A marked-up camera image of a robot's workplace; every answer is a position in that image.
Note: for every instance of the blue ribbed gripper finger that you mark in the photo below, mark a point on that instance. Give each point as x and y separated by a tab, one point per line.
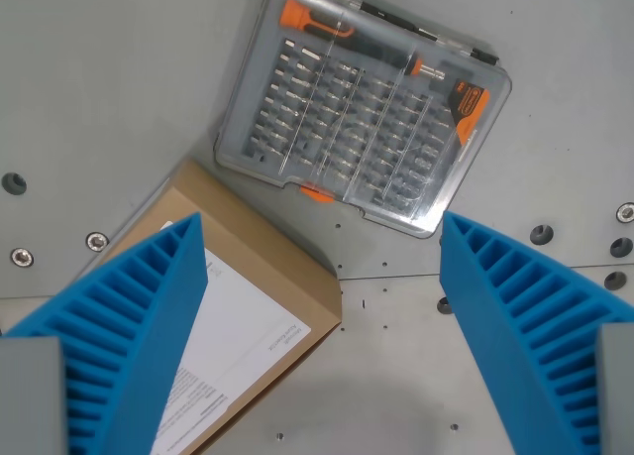
124	326
525	336

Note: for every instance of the white paper label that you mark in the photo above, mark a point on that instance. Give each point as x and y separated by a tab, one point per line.
238	346

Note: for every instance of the brown cardboard box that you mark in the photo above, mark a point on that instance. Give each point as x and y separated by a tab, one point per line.
277	296

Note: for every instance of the orange and black brand sticker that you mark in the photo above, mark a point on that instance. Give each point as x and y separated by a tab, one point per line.
469	109

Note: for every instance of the orange case latch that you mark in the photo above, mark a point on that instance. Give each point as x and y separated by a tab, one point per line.
317	193

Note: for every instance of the clear screwdriver bit set case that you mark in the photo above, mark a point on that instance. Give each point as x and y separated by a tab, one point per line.
366	108

